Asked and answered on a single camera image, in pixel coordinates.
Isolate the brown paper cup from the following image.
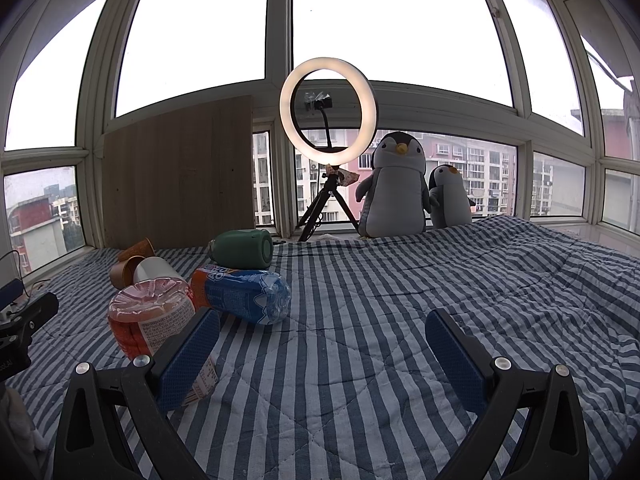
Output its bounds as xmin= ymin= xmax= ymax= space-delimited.
xmin=117 ymin=238 xmax=156 ymax=263
xmin=110 ymin=255 xmax=147 ymax=290

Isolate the blue white striped blanket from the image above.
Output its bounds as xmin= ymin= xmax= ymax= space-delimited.
xmin=0 ymin=214 xmax=640 ymax=480

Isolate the phone holder clamp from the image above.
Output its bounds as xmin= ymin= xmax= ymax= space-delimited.
xmin=302 ymin=89 xmax=336 ymax=148

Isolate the white cup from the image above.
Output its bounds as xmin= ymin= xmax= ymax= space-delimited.
xmin=132 ymin=256 xmax=184 ymax=285

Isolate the orange drink bottle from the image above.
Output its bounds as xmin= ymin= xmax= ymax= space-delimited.
xmin=107 ymin=279 xmax=218 ymax=408

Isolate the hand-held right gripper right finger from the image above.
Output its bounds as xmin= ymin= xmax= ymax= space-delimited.
xmin=425 ymin=308 xmax=591 ymax=480

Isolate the white window frame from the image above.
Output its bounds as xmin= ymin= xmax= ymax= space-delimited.
xmin=0 ymin=0 xmax=640 ymax=273

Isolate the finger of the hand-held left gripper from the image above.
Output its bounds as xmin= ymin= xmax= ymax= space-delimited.
xmin=18 ymin=291 xmax=60 ymax=333

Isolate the blue label drink bottle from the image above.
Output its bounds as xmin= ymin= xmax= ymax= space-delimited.
xmin=189 ymin=264 xmax=292 ymax=327

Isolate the wooden board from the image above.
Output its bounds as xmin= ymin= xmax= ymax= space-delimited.
xmin=101 ymin=94 xmax=257 ymax=251

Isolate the large penguin plush toy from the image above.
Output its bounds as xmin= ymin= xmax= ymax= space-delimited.
xmin=355 ymin=131 xmax=432 ymax=239

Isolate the small penguin plush toy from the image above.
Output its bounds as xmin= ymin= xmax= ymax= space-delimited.
xmin=427 ymin=164 xmax=476 ymax=230

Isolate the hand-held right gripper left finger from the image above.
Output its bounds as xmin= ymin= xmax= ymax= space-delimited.
xmin=52 ymin=307 xmax=222 ymax=480

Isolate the black tripod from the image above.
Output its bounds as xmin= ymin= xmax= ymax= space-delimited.
xmin=296 ymin=164 xmax=361 ymax=242

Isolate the green cup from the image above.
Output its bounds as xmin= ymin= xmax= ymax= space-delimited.
xmin=207 ymin=229 xmax=274 ymax=269

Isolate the ring light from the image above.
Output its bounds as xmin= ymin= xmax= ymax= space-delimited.
xmin=279 ymin=56 xmax=375 ymax=167

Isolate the black cable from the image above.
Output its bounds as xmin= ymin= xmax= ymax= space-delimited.
xmin=0 ymin=247 xmax=26 ymax=277

